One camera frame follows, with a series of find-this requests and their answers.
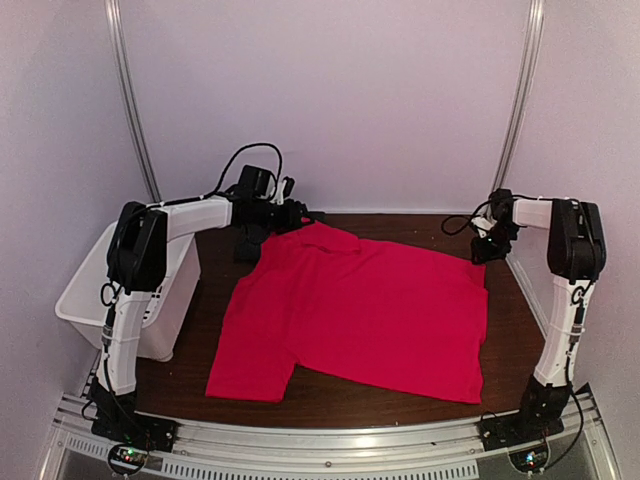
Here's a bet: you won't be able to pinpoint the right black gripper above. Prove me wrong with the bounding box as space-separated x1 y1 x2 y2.
472 225 518 264

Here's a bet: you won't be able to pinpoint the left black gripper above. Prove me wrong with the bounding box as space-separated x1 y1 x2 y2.
252 200 315 236

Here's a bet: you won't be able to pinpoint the dark pinstriped shirt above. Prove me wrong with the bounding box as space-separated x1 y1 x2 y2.
232 212 326 264

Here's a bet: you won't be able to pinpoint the red garment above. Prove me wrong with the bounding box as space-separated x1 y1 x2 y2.
205 223 488 404

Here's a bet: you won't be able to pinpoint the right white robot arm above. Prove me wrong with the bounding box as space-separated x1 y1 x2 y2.
469 189 606 442

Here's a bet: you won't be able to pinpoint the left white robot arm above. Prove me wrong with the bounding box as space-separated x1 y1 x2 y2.
91 166 314 444

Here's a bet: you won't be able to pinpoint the white plastic laundry bin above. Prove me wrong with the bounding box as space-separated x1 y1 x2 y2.
55 224 201 362

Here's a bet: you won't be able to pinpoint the right round circuit board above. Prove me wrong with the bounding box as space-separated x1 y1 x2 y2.
509 444 549 474

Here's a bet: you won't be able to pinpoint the round circuit board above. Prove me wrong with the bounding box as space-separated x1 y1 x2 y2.
106 444 149 476
509 444 549 474

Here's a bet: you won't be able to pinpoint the left round circuit board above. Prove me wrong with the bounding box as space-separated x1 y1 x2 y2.
106 444 149 476

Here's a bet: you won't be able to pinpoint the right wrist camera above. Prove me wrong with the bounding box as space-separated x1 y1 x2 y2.
471 215 497 239

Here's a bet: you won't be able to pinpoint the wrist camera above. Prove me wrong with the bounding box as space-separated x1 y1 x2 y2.
271 176 295 205
471 215 497 239

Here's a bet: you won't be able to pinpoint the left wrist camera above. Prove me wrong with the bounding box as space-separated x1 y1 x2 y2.
271 176 295 205

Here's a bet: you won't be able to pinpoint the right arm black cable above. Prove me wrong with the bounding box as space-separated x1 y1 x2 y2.
441 197 511 239

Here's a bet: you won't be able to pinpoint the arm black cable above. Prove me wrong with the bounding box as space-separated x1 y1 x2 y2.
209 143 284 201
441 197 511 239

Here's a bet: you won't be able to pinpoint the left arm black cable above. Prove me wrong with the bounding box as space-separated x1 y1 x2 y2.
209 143 284 201

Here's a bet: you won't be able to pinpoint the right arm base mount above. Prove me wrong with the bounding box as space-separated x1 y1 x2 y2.
476 377 570 451

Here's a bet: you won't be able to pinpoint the right aluminium frame post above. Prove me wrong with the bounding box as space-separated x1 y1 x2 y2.
491 0 545 190

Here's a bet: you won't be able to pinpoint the aluminium frame post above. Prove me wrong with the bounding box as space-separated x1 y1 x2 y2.
491 0 545 190
104 0 161 202

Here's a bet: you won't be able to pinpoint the front aluminium rail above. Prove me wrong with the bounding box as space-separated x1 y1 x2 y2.
49 407 609 480

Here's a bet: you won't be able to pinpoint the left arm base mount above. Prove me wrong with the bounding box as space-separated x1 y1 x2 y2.
88 381 178 453

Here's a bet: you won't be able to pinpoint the left aluminium frame post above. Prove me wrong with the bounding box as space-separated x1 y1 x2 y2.
104 0 161 202

